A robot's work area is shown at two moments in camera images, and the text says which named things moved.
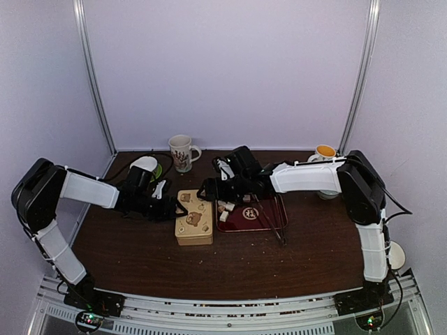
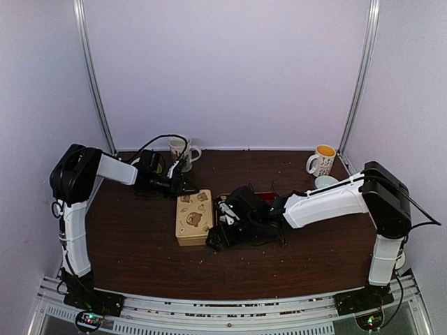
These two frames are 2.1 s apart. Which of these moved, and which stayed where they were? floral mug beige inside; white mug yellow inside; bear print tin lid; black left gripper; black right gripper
Moved: black right gripper; black left gripper
Stayed: floral mug beige inside; white mug yellow inside; bear print tin lid
